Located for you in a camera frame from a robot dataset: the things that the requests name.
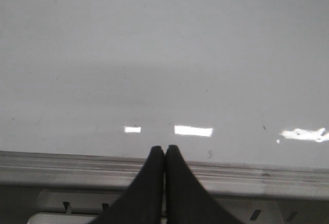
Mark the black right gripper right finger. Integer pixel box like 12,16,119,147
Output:
165,145,234,223

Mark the white whiteboard with aluminium frame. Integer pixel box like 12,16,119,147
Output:
1,0,328,199

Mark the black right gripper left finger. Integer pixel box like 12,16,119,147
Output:
96,146,165,223

